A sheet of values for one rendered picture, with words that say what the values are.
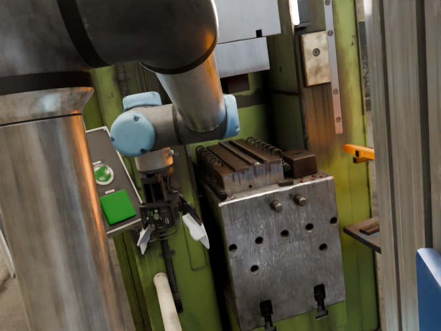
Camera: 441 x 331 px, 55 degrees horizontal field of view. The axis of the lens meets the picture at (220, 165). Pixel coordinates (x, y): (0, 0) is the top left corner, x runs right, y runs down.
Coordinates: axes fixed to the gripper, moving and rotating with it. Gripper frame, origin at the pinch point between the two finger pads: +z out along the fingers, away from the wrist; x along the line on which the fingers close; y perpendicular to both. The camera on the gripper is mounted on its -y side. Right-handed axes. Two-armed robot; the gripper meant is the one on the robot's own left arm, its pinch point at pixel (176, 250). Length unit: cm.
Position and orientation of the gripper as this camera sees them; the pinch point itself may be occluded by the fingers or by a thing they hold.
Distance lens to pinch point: 96.7
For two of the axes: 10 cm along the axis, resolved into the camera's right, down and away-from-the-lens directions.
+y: -1.4, 2.8, -9.5
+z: 1.6, 9.5, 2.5
